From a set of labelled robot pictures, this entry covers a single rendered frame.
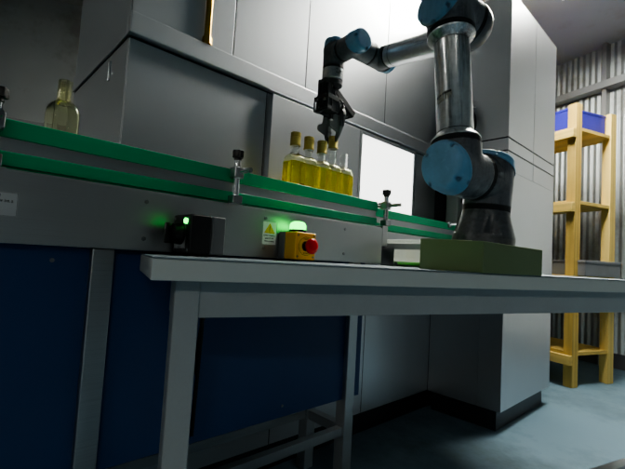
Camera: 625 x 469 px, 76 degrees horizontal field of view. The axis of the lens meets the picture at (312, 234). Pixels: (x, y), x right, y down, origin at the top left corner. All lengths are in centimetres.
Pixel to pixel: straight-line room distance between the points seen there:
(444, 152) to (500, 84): 136
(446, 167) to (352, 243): 43
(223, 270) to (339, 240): 62
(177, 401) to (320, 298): 30
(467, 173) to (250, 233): 52
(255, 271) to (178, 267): 12
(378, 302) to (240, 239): 37
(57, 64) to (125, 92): 299
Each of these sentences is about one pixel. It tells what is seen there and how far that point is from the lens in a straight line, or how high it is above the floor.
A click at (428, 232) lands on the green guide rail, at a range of 184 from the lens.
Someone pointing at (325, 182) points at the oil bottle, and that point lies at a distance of 135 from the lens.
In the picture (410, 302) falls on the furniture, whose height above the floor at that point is 68.
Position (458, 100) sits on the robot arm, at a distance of 104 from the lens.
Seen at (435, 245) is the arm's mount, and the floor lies 81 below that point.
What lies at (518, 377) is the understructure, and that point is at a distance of 236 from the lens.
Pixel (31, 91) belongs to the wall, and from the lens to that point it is 416.
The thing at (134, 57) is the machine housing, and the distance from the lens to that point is 129.
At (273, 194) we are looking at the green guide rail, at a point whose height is 92.
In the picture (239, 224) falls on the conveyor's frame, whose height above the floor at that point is 83.
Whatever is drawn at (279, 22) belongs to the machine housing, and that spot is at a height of 160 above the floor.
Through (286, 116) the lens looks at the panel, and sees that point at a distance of 149.
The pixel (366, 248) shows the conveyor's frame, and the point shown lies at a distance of 131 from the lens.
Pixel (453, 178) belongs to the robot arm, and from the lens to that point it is 95.
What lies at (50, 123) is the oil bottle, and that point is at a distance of 111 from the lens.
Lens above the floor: 76
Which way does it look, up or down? 3 degrees up
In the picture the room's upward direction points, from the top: 3 degrees clockwise
